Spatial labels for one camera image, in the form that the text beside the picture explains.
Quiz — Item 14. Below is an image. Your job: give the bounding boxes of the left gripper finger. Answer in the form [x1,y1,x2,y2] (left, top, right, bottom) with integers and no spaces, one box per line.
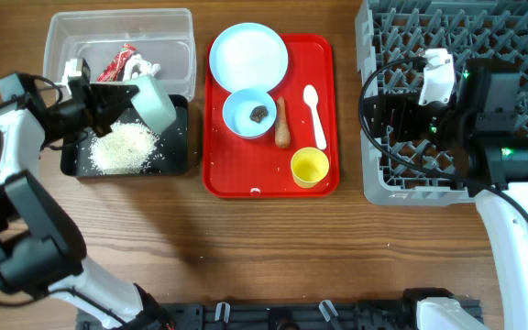
[91,83,139,115]
[91,110,122,138]

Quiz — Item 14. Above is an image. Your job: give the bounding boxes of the orange carrot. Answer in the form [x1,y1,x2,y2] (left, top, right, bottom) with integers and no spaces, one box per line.
[275,97,291,149]

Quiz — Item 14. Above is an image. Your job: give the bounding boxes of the white rice pile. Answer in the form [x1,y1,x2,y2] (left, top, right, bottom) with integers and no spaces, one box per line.
[89,121,159,175]

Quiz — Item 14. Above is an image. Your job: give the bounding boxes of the clear plastic bin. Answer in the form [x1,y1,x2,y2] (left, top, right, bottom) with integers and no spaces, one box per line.
[43,8,196,101]

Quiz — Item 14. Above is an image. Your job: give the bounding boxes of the yellow plastic cup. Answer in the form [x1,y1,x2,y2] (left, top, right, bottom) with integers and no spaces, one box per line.
[290,147,330,189]

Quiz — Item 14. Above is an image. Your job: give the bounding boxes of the black rectangular tray bin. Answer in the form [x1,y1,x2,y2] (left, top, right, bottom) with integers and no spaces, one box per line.
[60,94,188,178]

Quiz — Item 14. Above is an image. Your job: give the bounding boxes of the red snack wrapper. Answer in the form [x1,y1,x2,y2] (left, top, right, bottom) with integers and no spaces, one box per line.
[96,43,137,83]

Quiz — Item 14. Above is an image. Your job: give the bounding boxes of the large light blue plate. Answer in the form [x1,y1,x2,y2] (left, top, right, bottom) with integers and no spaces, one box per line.
[209,22,289,93]

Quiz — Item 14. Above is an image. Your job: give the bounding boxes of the white tissue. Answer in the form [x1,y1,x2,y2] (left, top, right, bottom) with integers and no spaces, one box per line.
[122,54,161,81]

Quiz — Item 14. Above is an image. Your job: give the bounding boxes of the red serving tray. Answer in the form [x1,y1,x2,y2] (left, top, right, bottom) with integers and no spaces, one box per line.
[203,33,340,198]

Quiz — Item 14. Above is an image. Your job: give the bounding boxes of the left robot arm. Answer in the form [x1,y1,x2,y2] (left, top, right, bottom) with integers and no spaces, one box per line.
[0,72,175,329]

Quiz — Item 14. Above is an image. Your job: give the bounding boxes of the white plastic spoon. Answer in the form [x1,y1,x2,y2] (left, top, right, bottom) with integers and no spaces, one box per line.
[303,84,327,149]

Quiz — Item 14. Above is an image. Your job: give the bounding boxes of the dark dried mushroom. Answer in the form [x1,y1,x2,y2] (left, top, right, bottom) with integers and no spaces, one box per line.
[249,105,269,123]

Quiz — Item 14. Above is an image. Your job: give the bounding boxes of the green bowl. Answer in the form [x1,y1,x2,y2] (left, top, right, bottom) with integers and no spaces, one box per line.
[124,75,177,135]

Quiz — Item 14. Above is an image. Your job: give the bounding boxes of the right black cable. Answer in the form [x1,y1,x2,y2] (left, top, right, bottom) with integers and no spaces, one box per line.
[357,55,528,294]

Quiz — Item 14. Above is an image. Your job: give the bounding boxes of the light blue bowl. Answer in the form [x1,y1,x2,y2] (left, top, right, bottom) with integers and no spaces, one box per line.
[222,88,277,139]

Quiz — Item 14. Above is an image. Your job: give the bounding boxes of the grey dishwasher rack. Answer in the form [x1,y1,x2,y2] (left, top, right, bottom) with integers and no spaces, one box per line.
[355,0,528,206]

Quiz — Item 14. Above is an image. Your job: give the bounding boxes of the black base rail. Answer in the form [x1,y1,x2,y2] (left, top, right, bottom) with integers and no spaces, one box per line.
[162,300,404,330]

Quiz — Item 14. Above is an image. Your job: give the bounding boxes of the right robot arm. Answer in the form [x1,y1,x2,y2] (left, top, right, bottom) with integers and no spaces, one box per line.
[358,49,528,329]

